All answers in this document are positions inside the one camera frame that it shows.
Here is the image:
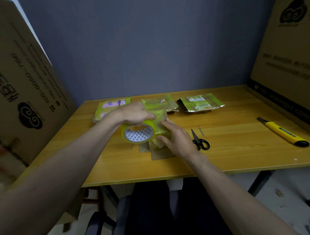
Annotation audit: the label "person's left hand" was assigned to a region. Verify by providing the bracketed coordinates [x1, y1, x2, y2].
[110, 101, 156, 126]

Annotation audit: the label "person's right hand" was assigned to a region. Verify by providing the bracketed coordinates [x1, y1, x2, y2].
[157, 118, 202, 159]

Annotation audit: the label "tape-wrapped cardboard parcel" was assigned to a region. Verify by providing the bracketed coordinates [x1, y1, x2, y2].
[139, 110, 177, 161]

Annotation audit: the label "yellow packing tape roll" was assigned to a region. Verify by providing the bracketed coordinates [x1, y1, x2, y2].
[121, 119, 156, 144]

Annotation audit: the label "person's right forearm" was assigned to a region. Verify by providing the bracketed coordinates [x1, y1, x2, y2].
[186, 152, 301, 235]

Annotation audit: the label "person's left forearm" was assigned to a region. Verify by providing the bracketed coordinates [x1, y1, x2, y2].
[0, 116, 121, 235]

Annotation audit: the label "taped parcel with small sticker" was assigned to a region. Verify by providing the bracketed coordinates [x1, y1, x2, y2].
[141, 94, 180, 114]

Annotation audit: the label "black scissors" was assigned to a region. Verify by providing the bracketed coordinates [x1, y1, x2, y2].
[191, 128, 210, 151]

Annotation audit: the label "taped parcel with pink label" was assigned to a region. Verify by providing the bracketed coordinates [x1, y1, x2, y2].
[93, 97, 131, 122]

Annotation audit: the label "taped parcel with green label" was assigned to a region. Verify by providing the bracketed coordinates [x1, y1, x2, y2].
[176, 93, 225, 113]

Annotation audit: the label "person's dark trousers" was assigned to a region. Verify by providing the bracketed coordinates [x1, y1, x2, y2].
[114, 179, 233, 235]

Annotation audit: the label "black table leg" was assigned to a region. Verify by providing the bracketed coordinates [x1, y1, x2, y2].
[248, 170, 276, 197]

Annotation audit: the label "black chair base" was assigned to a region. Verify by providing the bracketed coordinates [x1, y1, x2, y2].
[85, 210, 117, 235]

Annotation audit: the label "yellow utility knife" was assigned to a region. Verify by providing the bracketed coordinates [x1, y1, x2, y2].
[256, 116, 310, 148]

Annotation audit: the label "large cardboard box cloud print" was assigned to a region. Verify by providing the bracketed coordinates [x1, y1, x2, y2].
[0, 0, 78, 171]

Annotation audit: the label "large cardboard box black band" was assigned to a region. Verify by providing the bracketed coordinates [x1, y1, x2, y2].
[247, 0, 310, 132]

